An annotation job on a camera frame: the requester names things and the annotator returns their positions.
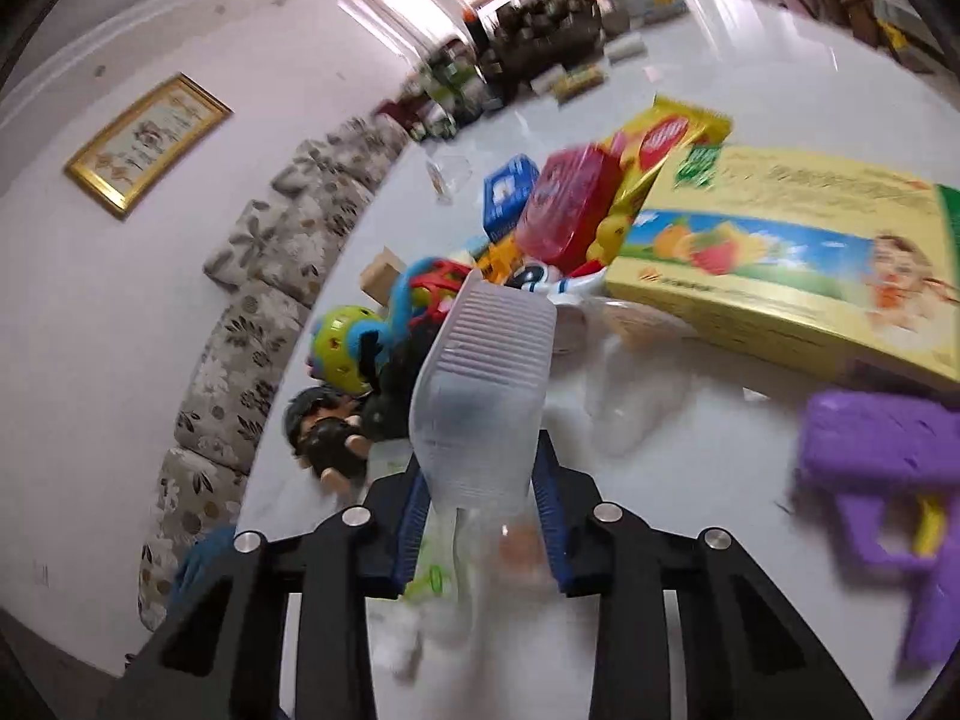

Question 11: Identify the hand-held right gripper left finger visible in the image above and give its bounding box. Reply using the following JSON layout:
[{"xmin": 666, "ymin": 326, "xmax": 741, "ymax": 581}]
[{"xmin": 97, "ymin": 457, "xmax": 436, "ymax": 720}]

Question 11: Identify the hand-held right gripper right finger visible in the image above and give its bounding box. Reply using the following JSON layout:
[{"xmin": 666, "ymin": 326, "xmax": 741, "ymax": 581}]
[{"xmin": 529, "ymin": 431, "xmax": 875, "ymax": 720}]

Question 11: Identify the clear ribbed plastic cup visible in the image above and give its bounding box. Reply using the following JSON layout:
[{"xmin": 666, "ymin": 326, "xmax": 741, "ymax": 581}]
[{"xmin": 409, "ymin": 270, "xmax": 560, "ymax": 520}]

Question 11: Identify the yellow snack packet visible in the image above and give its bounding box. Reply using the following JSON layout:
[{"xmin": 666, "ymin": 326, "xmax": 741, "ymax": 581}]
[{"xmin": 600, "ymin": 95, "xmax": 733, "ymax": 222}]

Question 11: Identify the green white packet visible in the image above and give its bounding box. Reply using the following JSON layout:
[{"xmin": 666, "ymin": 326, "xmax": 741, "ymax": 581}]
[{"xmin": 403, "ymin": 510, "xmax": 467, "ymax": 610}]

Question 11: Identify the black plush toy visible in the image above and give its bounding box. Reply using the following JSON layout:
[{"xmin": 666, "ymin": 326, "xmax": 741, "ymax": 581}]
[{"xmin": 360, "ymin": 315, "xmax": 445, "ymax": 443}]

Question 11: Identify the dark haired doll figure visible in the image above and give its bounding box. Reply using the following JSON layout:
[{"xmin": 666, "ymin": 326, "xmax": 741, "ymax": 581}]
[{"xmin": 283, "ymin": 388, "xmax": 371, "ymax": 496}]

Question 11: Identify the green yellow toy ball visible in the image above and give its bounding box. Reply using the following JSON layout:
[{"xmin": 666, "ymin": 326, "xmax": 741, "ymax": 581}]
[{"xmin": 307, "ymin": 305, "xmax": 388, "ymax": 395}]

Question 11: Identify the blue cloth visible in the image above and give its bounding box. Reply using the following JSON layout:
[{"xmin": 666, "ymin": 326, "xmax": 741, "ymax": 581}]
[{"xmin": 169, "ymin": 525, "xmax": 241, "ymax": 617}]

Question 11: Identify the floral pattern sofa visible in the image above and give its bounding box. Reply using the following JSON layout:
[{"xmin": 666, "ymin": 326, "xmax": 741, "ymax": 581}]
[{"xmin": 137, "ymin": 116, "xmax": 410, "ymax": 631}]

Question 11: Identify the white toy car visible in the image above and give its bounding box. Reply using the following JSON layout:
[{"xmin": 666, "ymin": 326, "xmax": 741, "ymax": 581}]
[{"xmin": 502, "ymin": 259, "xmax": 608, "ymax": 308}]

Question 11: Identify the wooden block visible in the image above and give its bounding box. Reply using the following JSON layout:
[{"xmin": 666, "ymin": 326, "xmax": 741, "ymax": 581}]
[{"xmin": 360, "ymin": 246, "xmax": 410, "ymax": 308}]

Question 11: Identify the orange yellow wrapper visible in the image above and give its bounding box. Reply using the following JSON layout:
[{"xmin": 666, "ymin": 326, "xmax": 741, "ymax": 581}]
[{"xmin": 476, "ymin": 235, "xmax": 526, "ymax": 286}]

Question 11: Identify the purple toy gun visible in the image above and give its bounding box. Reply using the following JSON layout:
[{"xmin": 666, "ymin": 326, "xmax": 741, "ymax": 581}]
[{"xmin": 795, "ymin": 388, "xmax": 960, "ymax": 668}]

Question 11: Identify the red plastic box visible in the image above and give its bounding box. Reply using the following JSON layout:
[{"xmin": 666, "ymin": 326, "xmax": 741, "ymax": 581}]
[{"xmin": 516, "ymin": 146, "xmax": 623, "ymax": 269}]

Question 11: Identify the blue cardboard box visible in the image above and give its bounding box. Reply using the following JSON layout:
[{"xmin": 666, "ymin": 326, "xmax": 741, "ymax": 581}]
[{"xmin": 482, "ymin": 154, "xmax": 542, "ymax": 241}]

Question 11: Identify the small clear wrapper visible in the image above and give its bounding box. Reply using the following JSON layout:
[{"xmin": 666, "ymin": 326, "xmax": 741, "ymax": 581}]
[{"xmin": 426, "ymin": 155, "xmax": 474, "ymax": 204}]

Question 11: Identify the yellow fruit print carton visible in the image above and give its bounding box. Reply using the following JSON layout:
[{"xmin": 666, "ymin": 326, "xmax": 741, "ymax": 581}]
[{"xmin": 604, "ymin": 142, "xmax": 960, "ymax": 385}]

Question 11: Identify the green carton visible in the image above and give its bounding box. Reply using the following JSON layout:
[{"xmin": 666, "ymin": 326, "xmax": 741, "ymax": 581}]
[{"xmin": 416, "ymin": 60, "xmax": 490, "ymax": 137}]

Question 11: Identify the small yellow green packet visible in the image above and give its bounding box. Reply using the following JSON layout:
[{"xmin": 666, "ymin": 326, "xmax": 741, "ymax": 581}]
[{"xmin": 553, "ymin": 64, "xmax": 606, "ymax": 103}]

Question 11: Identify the gold framed picture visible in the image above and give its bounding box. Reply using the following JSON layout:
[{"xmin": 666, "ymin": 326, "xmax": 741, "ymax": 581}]
[{"xmin": 64, "ymin": 73, "xmax": 234, "ymax": 221}]

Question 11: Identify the dark cluttered pile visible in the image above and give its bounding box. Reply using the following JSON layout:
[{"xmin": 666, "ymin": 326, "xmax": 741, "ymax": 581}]
[{"xmin": 480, "ymin": 0, "xmax": 605, "ymax": 98}]

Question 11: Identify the red toy frame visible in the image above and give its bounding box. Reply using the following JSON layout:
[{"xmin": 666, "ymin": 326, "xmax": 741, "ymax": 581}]
[{"xmin": 409, "ymin": 259, "xmax": 478, "ymax": 316}]

